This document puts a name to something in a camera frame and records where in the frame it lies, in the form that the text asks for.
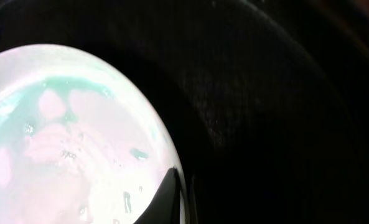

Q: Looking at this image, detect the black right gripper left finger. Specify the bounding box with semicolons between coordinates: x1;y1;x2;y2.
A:
134;167;180;224

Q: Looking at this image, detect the round black serving tray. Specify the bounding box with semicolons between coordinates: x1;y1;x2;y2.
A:
0;0;369;223

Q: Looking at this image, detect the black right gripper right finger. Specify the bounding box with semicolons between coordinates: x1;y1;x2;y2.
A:
189;175;199;224

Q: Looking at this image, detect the pale green plate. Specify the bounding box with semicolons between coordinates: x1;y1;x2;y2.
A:
0;44;190;223

